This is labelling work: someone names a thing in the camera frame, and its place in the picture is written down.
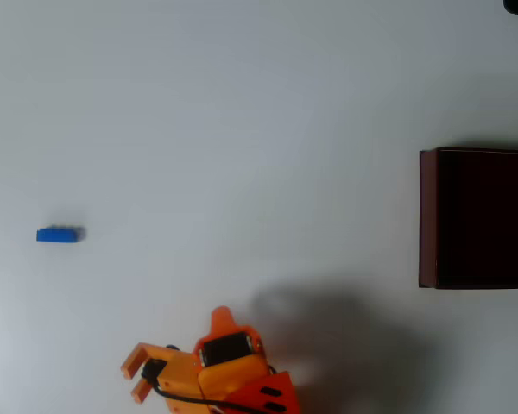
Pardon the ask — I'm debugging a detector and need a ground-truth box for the black cable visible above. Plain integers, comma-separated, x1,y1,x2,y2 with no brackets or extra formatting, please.
148,373,260,411

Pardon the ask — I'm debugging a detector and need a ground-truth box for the small black camera module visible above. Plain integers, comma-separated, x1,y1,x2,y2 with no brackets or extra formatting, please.
140,357,169,383

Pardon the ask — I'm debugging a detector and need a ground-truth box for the light orange pronged bracket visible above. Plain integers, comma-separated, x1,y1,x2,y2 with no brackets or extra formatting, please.
120,342,202,414

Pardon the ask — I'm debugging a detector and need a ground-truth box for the dark red box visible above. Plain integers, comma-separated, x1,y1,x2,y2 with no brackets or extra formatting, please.
418,146,518,290

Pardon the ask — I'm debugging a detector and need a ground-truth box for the blue lego brick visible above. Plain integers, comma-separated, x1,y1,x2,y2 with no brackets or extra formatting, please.
35,223,87,245

